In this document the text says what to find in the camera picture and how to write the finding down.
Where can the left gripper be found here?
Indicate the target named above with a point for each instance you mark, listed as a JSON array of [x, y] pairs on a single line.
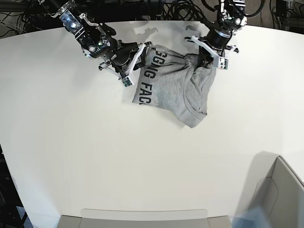
[[216, 39]]

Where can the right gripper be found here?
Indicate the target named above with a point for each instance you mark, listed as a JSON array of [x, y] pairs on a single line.
[[124, 53]]

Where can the grey T-shirt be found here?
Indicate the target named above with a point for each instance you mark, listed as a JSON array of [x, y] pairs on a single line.
[[175, 82]]

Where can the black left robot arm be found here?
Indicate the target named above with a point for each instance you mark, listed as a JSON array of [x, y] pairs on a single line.
[[230, 16]]

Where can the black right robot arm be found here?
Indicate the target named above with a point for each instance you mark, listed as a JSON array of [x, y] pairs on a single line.
[[97, 39]]

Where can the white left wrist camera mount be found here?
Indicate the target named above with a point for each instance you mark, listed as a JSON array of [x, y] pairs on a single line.
[[220, 58]]

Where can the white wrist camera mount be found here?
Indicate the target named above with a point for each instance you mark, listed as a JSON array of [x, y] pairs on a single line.
[[126, 77], [220, 58]]

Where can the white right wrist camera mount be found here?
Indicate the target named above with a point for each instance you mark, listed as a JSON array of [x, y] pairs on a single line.
[[126, 77]]

